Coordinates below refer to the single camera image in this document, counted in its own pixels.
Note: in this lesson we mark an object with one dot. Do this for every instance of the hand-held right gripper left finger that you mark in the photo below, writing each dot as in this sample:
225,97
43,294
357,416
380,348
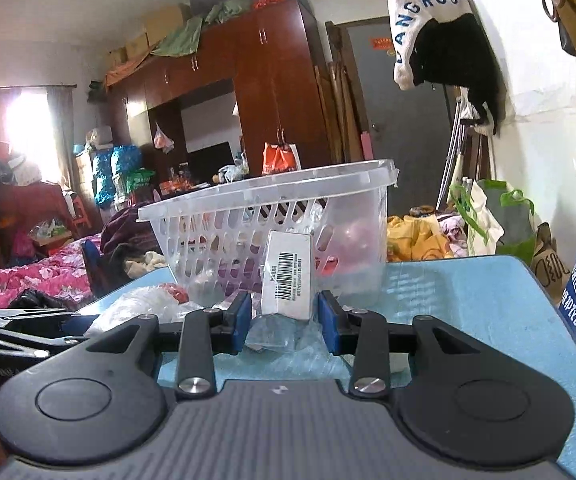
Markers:
242,322

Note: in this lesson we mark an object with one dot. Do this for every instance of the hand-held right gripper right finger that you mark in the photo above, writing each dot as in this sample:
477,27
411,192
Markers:
329,325

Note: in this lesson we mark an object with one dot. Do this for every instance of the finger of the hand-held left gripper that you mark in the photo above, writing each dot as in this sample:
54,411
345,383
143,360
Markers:
23,316
28,342

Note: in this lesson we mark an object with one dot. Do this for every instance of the white printed cardboard box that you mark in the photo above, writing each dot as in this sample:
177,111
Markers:
290,280

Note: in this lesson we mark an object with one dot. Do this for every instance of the pink plastic packet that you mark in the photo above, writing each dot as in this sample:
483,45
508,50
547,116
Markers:
353,240

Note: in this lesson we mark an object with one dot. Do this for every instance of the clear plastic lattice basket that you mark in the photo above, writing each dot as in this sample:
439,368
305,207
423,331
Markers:
208,240

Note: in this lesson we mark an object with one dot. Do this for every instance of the clear plastic bag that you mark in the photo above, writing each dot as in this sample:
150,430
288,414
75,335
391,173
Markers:
138,307
283,340

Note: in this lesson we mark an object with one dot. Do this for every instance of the black plastic bag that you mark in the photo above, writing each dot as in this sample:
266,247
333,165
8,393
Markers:
38,300

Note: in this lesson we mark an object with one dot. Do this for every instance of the pink floral blanket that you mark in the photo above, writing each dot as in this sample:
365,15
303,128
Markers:
33,272

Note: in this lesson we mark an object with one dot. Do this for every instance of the red chair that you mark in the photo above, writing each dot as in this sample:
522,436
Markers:
33,205

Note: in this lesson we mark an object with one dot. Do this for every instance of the yellow blanket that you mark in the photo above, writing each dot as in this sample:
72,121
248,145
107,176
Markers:
418,240

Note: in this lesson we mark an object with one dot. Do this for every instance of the pile of dark clothes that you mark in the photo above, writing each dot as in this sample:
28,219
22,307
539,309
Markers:
128,230

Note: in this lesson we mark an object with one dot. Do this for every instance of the black television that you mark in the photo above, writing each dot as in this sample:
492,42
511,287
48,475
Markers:
213,160

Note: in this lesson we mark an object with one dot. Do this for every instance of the orange and white plastic bag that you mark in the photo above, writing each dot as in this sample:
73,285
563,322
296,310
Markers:
280,157

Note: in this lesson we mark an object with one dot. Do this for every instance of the blue printed sacks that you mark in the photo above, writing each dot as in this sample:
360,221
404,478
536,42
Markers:
113,170

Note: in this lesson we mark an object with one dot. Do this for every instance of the green plastic bag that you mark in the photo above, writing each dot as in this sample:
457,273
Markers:
140,180

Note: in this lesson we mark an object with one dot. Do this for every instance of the pink plastic bag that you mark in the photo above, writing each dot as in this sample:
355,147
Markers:
163,140

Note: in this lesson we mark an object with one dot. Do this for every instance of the green and white tote bag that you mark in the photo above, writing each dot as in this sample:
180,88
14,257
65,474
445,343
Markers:
498,220

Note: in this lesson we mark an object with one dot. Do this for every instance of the wooden planks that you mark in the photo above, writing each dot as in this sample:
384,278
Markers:
340,120

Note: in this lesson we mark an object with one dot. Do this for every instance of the metal crutches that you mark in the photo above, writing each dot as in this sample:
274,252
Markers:
453,160

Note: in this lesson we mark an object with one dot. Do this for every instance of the grey door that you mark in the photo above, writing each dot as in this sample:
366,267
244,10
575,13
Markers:
398,125

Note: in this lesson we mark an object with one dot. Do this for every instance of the brown paper bag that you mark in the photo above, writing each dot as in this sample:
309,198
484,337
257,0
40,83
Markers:
548,265

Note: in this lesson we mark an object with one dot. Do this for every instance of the dark red wooden wardrobe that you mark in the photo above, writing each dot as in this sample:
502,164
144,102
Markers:
268,90

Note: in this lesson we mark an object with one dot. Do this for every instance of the green cloth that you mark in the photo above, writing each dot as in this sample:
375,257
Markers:
183,40

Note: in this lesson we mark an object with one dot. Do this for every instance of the stack of cardboard boxes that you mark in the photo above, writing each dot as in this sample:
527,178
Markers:
158,25

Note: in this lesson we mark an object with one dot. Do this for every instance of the white and black hoodie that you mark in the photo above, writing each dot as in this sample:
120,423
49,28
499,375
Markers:
438,35

